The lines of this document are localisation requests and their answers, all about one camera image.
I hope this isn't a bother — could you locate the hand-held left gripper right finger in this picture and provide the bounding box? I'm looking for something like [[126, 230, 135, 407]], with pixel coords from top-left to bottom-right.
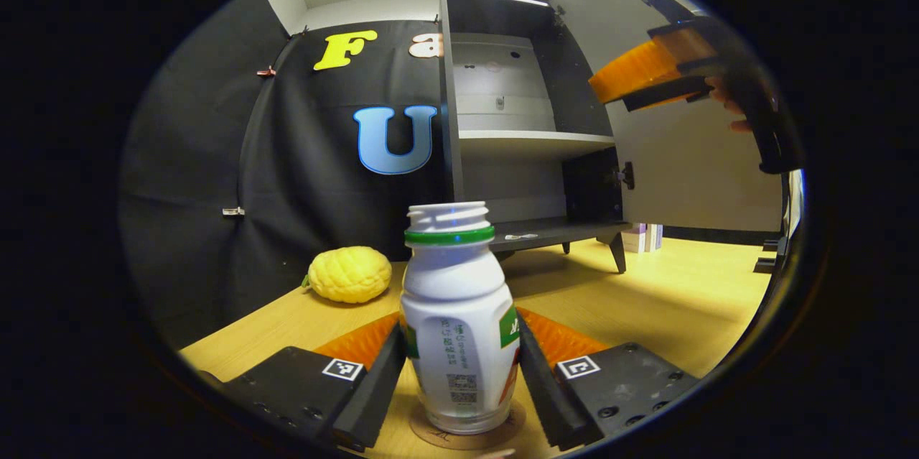
[[516, 307, 701, 451]]

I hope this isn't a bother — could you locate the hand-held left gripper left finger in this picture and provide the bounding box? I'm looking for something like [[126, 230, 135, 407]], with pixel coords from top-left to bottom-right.
[[197, 312, 408, 453]]

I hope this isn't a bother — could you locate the round brown coaster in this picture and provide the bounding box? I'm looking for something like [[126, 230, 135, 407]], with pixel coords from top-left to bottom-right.
[[409, 398, 527, 451]]

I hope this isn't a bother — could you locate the beige cabinet door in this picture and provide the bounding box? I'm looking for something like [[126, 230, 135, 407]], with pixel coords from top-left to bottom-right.
[[549, 0, 783, 233]]

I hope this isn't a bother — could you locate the white bottle green label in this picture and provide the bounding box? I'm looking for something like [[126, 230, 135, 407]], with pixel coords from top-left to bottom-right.
[[399, 201, 521, 435]]

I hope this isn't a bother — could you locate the grey cabinet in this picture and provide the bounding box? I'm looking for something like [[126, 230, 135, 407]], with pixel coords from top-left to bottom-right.
[[438, 0, 633, 274]]

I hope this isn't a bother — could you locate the bumpy yellow fruit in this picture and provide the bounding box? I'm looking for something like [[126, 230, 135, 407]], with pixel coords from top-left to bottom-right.
[[302, 246, 393, 304]]

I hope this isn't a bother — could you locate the black stand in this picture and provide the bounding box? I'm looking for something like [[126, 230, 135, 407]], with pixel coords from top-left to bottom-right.
[[752, 235, 790, 274]]

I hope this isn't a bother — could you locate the small printed box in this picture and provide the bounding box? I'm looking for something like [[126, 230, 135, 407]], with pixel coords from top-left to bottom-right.
[[623, 223, 663, 254]]

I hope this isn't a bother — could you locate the black backdrop cloth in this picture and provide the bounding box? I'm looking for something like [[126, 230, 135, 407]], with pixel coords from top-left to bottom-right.
[[118, 0, 449, 348]]

